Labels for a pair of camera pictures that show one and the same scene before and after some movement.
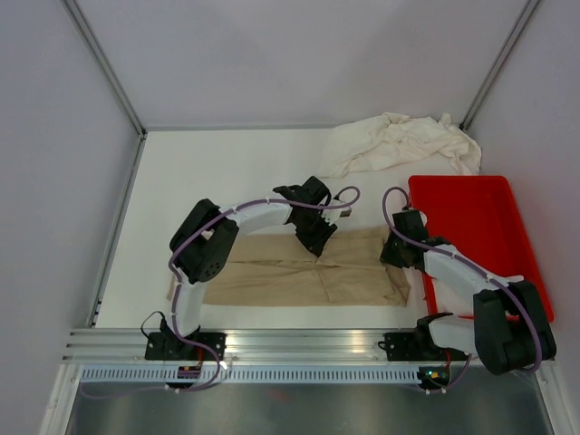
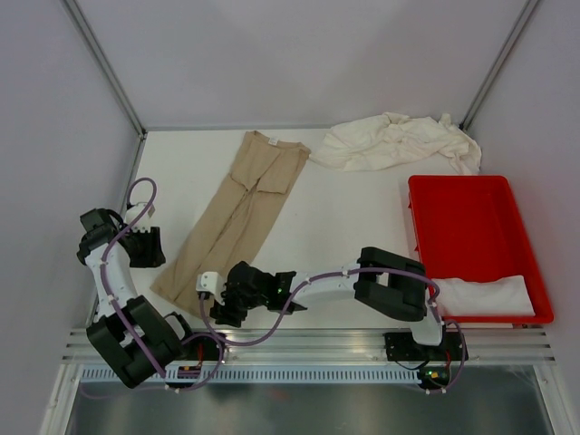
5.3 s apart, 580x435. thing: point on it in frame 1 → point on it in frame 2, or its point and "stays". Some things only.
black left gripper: x=315 y=243 → x=154 y=256
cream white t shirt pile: x=391 y=138 stays
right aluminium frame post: x=525 y=14 stays
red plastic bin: x=478 y=217 stays
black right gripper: x=387 y=256 → x=225 y=314
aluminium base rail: x=100 y=346 stays
